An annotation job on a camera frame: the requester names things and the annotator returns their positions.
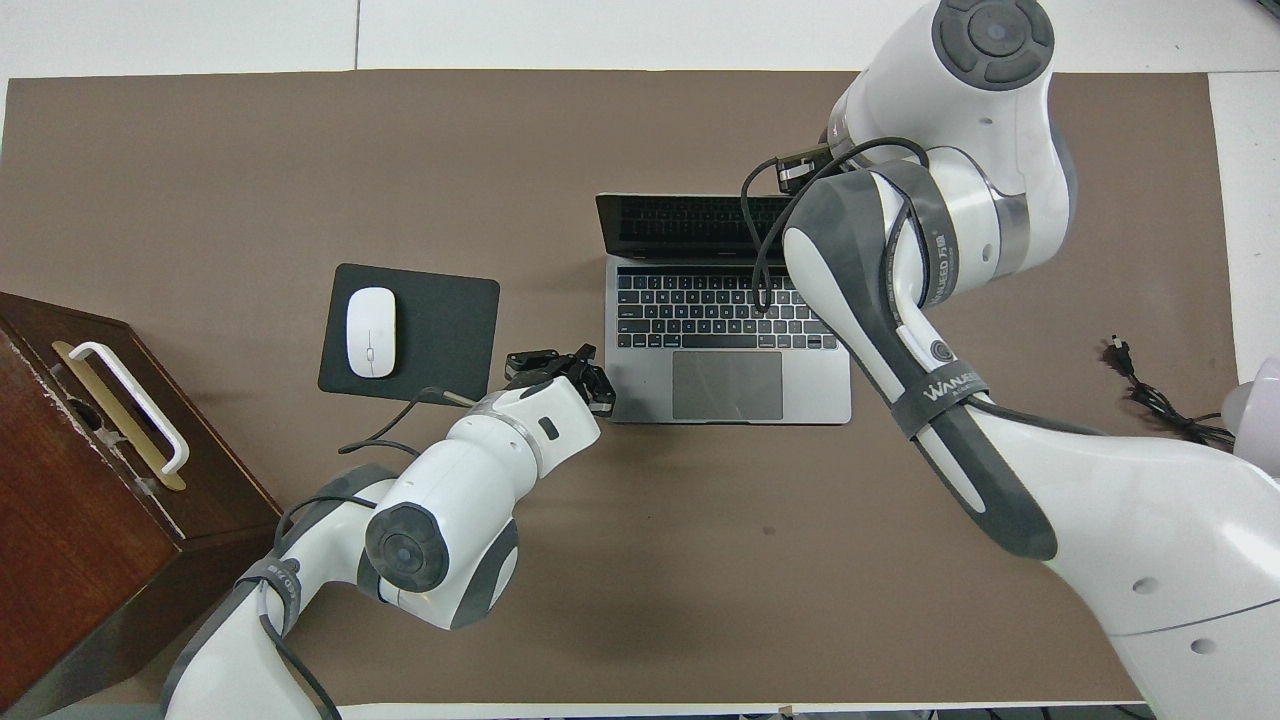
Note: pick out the white desk lamp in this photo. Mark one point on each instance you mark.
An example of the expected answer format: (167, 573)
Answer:
(1255, 410)

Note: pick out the large brown table mat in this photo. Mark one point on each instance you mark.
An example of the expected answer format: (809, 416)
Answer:
(200, 180)

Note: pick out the black mouse pad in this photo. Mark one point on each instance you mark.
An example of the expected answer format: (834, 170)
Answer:
(445, 330)

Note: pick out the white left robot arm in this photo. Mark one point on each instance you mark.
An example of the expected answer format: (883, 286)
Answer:
(450, 480)

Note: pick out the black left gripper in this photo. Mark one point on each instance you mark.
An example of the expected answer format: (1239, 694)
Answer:
(560, 368)

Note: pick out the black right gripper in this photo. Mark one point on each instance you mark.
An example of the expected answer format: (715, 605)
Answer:
(808, 168)

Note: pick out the white computer mouse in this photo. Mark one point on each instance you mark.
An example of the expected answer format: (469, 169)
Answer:
(371, 330)

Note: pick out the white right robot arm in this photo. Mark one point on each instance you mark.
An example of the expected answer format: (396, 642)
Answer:
(1150, 520)

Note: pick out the silver grey laptop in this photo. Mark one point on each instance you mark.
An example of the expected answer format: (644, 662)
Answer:
(728, 385)

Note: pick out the dark brown wooden box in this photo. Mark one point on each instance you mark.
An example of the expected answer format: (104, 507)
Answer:
(70, 540)

